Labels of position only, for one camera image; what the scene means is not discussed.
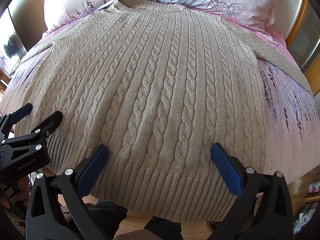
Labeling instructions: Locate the beige cable-knit sweater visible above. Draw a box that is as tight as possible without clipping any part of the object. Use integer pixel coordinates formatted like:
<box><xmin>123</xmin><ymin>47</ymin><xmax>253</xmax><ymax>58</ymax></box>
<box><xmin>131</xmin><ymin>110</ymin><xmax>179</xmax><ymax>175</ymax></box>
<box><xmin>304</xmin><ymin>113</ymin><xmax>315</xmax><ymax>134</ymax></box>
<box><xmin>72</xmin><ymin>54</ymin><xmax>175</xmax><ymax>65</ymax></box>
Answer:
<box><xmin>16</xmin><ymin>0</ymin><xmax>310</xmax><ymax>222</ymax></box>

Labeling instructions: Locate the person's left hand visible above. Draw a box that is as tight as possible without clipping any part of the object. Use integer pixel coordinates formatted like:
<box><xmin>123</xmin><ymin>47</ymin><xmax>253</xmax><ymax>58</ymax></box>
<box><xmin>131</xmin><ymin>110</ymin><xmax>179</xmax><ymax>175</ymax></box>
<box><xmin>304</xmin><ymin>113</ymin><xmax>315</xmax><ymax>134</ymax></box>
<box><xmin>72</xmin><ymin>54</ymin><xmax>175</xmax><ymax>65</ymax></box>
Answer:
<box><xmin>0</xmin><ymin>166</ymin><xmax>57</xmax><ymax>209</ymax></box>

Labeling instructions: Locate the pink floral bed sheet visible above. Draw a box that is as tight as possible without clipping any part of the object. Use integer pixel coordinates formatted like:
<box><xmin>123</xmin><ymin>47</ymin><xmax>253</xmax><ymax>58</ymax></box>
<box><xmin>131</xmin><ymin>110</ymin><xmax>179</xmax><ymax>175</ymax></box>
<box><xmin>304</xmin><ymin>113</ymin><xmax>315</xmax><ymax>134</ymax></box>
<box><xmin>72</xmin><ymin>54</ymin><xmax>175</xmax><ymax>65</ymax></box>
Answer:
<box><xmin>1</xmin><ymin>20</ymin><xmax>319</xmax><ymax>182</ymax></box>

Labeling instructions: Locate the wooden framed glass door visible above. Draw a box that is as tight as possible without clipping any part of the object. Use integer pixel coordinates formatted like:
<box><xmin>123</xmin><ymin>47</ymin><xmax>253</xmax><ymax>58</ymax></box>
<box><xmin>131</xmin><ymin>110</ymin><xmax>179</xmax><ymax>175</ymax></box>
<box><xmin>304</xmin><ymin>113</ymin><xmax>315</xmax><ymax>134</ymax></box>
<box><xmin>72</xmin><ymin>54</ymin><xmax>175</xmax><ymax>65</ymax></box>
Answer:
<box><xmin>286</xmin><ymin>0</ymin><xmax>319</xmax><ymax>95</ymax></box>

